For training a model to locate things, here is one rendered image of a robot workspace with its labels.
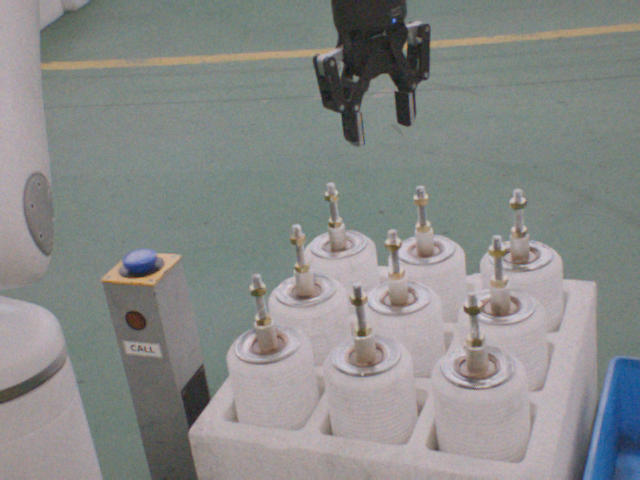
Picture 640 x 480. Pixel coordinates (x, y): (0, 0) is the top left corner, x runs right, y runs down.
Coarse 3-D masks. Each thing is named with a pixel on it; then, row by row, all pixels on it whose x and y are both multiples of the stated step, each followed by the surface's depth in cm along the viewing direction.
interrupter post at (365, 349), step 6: (372, 330) 104; (354, 336) 103; (372, 336) 103; (354, 342) 103; (360, 342) 103; (366, 342) 103; (372, 342) 103; (360, 348) 103; (366, 348) 103; (372, 348) 103; (360, 354) 104; (366, 354) 103; (372, 354) 104; (360, 360) 104; (366, 360) 104
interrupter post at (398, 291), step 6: (390, 282) 113; (396, 282) 112; (402, 282) 112; (390, 288) 113; (396, 288) 113; (402, 288) 113; (390, 294) 114; (396, 294) 113; (402, 294) 113; (390, 300) 114; (396, 300) 113; (402, 300) 113
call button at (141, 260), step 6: (132, 252) 116; (138, 252) 116; (144, 252) 116; (150, 252) 116; (126, 258) 115; (132, 258) 115; (138, 258) 115; (144, 258) 115; (150, 258) 115; (156, 258) 115; (126, 264) 114; (132, 264) 114; (138, 264) 114; (144, 264) 114; (150, 264) 114; (132, 270) 115; (138, 270) 115; (144, 270) 115
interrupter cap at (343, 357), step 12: (384, 336) 107; (336, 348) 106; (348, 348) 106; (384, 348) 105; (396, 348) 105; (336, 360) 104; (348, 360) 104; (372, 360) 104; (384, 360) 103; (396, 360) 103; (348, 372) 102; (360, 372) 102; (372, 372) 101; (384, 372) 102
